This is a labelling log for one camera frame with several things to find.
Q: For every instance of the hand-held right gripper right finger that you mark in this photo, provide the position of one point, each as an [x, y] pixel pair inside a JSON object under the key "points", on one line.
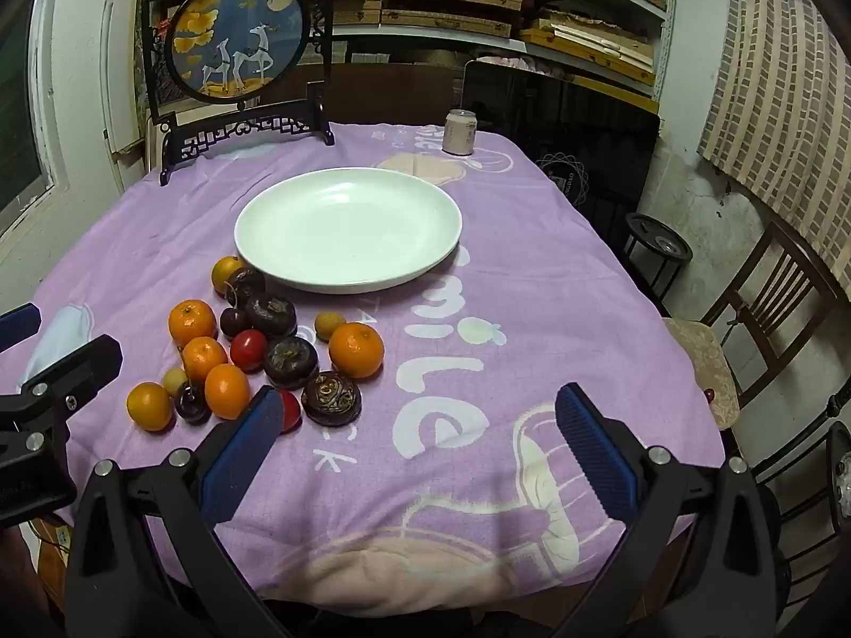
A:
{"points": [[595, 452]]}

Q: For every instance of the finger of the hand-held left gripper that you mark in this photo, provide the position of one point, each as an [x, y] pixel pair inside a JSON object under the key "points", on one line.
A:
{"points": [[16, 325], [80, 365]]}

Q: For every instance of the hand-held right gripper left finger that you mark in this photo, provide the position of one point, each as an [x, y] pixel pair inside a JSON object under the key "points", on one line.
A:
{"points": [[243, 452]]}

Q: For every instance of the small orange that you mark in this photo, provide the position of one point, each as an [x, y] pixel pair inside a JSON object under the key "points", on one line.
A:
{"points": [[191, 322], [203, 357], [227, 391], [225, 272], [356, 349], [149, 405]]}

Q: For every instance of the dark red cherry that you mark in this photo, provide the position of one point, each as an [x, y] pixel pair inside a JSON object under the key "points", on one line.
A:
{"points": [[233, 323], [193, 403]]}

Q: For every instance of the tan longan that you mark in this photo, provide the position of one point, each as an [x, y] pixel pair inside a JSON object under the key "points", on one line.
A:
{"points": [[174, 380], [329, 325]]}

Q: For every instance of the dark water chestnut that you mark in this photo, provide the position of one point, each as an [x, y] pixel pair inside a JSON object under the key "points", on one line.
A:
{"points": [[246, 284], [331, 397], [271, 314], [290, 362]]}

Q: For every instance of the white plate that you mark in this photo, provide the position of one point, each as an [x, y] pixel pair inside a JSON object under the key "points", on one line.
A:
{"points": [[346, 226]]}

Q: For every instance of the beige chair cushion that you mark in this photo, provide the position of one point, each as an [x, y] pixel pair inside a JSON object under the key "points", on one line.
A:
{"points": [[701, 359]]}

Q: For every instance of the purple printed tablecloth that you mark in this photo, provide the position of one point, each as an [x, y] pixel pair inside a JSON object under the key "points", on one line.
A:
{"points": [[465, 345]]}

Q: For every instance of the window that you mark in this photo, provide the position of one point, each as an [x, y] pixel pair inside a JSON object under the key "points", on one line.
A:
{"points": [[16, 133]]}

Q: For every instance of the black round metal stool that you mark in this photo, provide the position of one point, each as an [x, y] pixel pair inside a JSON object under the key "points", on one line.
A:
{"points": [[655, 242]]}

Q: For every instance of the wooden chair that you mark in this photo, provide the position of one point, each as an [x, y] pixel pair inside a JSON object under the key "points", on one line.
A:
{"points": [[798, 292]]}

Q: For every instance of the white board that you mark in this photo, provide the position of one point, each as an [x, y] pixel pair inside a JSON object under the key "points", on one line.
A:
{"points": [[123, 66]]}

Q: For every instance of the pale drink can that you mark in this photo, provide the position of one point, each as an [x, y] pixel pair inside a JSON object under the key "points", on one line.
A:
{"points": [[459, 133]]}

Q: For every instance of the round deer screen on stand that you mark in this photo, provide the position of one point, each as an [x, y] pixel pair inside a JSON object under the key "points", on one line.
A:
{"points": [[236, 33]]}

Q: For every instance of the brick patterned curtain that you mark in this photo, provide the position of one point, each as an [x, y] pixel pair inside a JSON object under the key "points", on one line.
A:
{"points": [[778, 80]]}

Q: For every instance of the shelf of wooden boxes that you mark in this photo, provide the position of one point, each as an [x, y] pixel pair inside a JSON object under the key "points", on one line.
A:
{"points": [[668, 13]]}

